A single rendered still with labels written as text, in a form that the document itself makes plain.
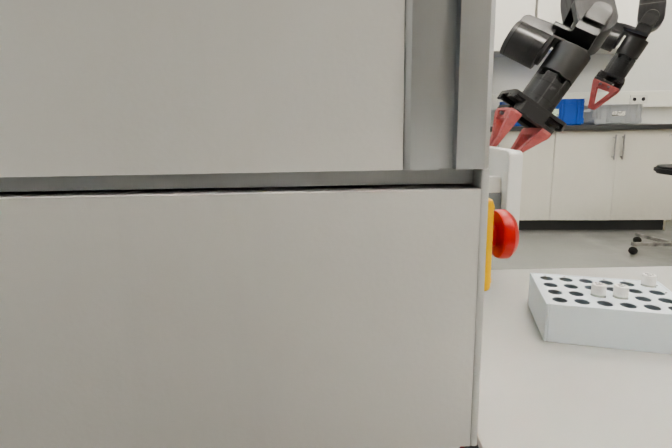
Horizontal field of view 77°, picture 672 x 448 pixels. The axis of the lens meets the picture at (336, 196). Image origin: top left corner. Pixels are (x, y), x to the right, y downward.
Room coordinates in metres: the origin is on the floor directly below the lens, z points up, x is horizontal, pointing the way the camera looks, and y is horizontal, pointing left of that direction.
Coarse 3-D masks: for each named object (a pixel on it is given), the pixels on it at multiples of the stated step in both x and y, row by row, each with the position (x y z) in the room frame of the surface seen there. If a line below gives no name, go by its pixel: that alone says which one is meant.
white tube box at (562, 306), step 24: (552, 288) 0.40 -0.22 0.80; (576, 288) 0.41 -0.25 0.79; (648, 288) 0.40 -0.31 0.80; (552, 312) 0.36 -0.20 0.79; (576, 312) 0.36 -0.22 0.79; (600, 312) 0.35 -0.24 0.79; (624, 312) 0.35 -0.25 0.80; (648, 312) 0.35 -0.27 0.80; (552, 336) 0.36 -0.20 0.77; (576, 336) 0.36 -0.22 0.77; (600, 336) 0.35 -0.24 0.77; (624, 336) 0.35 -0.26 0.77; (648, 336) 0.34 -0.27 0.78
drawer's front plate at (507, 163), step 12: (492, 156) 0.57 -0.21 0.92; (504, 156) 0.53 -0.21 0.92; (516, 156) 0.52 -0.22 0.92; (492, 168) 0.57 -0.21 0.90; (504, 168) 0.53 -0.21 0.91; (516, 168) 0.52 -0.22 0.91; (504, 180) 0.53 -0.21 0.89; (516, 180) 0.52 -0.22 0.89; (504, 192) 0.53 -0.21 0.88; (516, 192) 0.52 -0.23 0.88; (504, 204) 0.52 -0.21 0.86; (516, 204) 0.52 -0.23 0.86; (516, 216) 0.52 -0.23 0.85
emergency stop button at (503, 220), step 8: (496, 216) 0.33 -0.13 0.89; (504, 216) 0.32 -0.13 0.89; (512, 216) 0.32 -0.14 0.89; (496, 224) 0.33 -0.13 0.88; (504, 224) 0.32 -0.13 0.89; (512, 224) 0.32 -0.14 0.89; (496, 232) 0.32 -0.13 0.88; (504, 232) 0.31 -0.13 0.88; (512, 232) 0.31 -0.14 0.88; (496, 240) 0.32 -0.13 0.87; (504, 240) 0.31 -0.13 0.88; (512, 240) 0.31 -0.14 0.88; (496, 248) 0.32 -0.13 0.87; (504, 248) 0.31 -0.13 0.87; (512, 248) 0.31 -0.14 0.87; (496, 256) 0.33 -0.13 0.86; (504, 256) 0.32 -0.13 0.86
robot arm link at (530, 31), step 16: (528, 16) 0.73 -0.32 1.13; (592, 16) 0.67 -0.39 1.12; (608, 16) 0.67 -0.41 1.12; (512, 32) 0.71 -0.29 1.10; (528, 32) 0.71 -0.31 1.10; (544, 32) 0.71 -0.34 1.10; (560, 32) 0.71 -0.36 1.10; (576, 32) 0.69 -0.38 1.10; (592, 32) 0.67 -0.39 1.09; (512, 48) 0.72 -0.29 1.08; (528, 48) 0.70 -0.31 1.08; (528, 64) 0.71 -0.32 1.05
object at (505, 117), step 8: (496, 112) 0.72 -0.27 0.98; (504, 112) 0.69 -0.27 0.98; (512, 112) 0.67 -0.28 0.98; (496, 120) 0.72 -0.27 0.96; (504, 120) 0.68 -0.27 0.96; (512, 120) 0.67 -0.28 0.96; (520, 120) 0.71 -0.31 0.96; (496, 128) 0.71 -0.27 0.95; (504, 128) 0.68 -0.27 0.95; (496, 136) 0.69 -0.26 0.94; (504, 136) 0.68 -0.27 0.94; (496, 144) 0.69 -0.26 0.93
